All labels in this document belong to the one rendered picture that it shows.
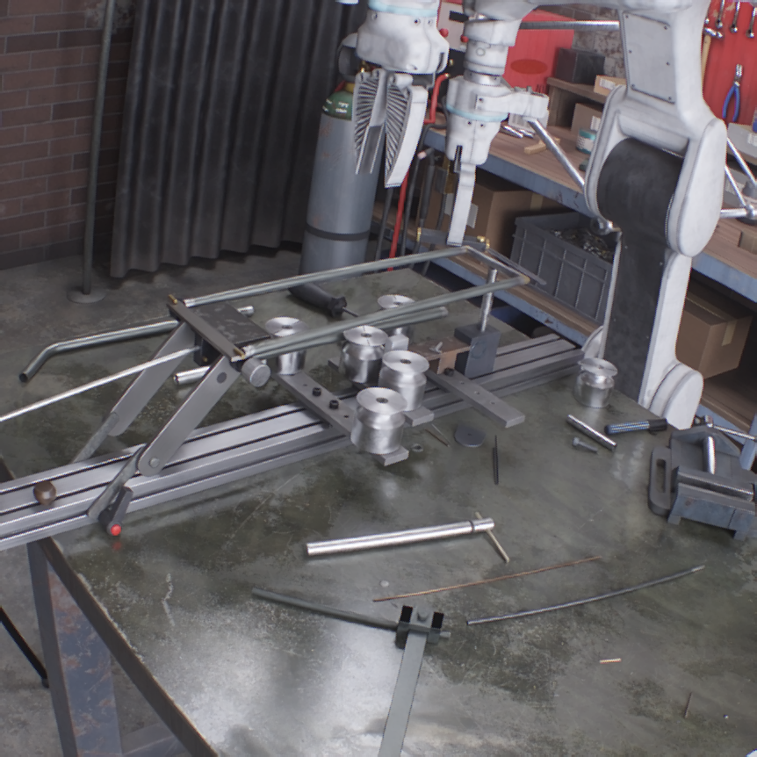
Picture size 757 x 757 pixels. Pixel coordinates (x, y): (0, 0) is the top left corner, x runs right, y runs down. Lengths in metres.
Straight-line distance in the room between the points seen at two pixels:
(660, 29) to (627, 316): 0.56
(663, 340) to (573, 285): 0.99
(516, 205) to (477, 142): 1.56
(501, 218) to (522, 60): 0.67
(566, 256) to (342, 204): 0.71
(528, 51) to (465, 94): 1.94
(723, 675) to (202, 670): 0.46
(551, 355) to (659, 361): 0.44
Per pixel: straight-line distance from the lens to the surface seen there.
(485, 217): 2.77
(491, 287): 1.04
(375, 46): 0.97
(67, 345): 1.18
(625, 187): 1.50
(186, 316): 0.90
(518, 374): 1.20
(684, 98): 1.44
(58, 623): 1.23
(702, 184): 1.47
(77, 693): 1.34
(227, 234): 3.78
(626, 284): 1.64
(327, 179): 2.89
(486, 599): 0.86
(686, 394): 1.73
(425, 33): 0.95
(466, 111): 1.28
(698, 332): 2.40
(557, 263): 2.64
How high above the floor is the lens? 1.43
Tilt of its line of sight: 29 degrees down
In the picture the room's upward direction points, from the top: 10 degrees clockwise
